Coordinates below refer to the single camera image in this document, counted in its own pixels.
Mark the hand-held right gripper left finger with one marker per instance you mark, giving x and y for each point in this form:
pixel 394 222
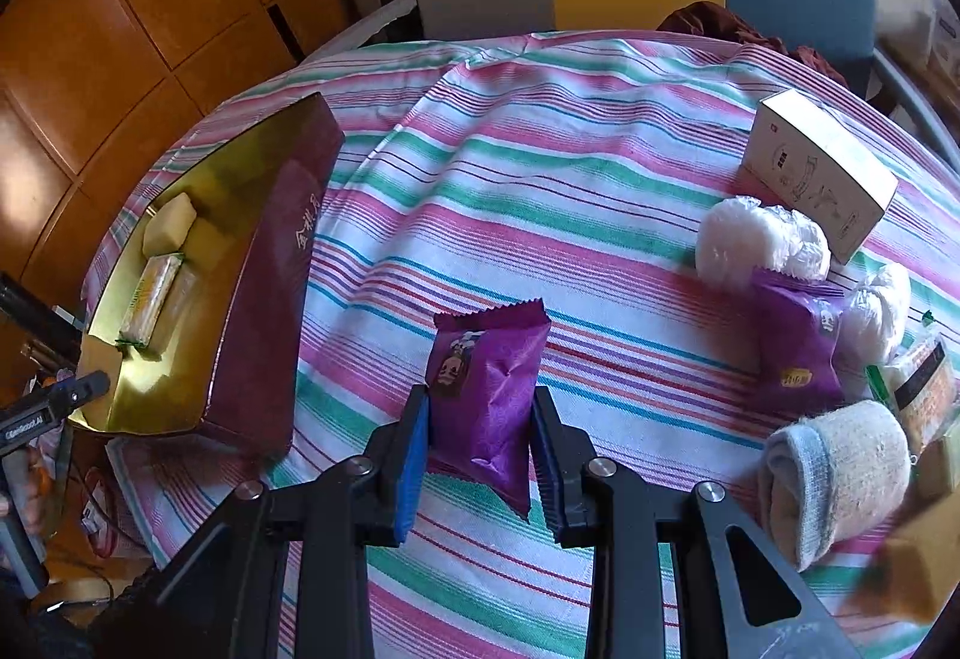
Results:
pixel 416 468

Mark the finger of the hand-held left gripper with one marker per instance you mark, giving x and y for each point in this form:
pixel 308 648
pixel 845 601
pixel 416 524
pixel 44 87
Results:
pixel 88 387

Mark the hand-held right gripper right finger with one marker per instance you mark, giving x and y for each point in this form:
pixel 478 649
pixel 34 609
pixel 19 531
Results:
pixel 546 475

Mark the purple snack packet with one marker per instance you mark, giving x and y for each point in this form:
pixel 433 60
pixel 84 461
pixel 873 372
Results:
pixel 487 396
pixel 795 344

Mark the clear bread snack packet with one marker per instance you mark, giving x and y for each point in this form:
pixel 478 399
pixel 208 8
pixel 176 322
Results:
pixel 150 303

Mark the yellow sponge cake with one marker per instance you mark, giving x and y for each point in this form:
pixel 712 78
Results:
pixel 169 224
pixel 919 569

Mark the maroon gift box gold interior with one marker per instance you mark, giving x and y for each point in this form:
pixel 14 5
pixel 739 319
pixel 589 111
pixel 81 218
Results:
pixel 277 299

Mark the white towel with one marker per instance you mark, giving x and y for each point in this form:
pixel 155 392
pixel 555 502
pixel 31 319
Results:
pixel 840 471

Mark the white plastic bag roll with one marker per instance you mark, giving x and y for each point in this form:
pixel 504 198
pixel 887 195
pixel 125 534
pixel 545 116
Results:
pixel 750 243

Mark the clear plastic bag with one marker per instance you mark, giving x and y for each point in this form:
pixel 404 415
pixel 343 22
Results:
pixel 874 318

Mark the white cardboard box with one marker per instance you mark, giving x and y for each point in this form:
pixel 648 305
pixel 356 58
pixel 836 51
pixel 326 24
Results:
pixel 817 179

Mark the black device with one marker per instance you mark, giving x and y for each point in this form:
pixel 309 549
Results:
pixel 30 318

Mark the red tag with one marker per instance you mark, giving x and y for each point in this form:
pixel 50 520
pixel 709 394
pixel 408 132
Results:
pixel 94 516

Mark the striped bed sheet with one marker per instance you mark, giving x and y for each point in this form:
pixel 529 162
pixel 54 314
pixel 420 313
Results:
pixel 562 179

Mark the wooden wardrobe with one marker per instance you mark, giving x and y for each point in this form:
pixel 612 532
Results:
pixel 150 29

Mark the brown label bread packet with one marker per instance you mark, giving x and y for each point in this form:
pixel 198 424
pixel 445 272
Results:
pixel 926 389

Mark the dark red cloth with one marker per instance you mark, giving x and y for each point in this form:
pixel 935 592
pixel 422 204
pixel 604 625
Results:
pixel 720 25

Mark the white cartons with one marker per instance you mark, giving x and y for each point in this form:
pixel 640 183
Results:
pixel 941 40

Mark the grey metal frame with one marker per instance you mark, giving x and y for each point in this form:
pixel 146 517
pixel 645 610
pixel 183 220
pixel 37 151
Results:
pixel 915 104

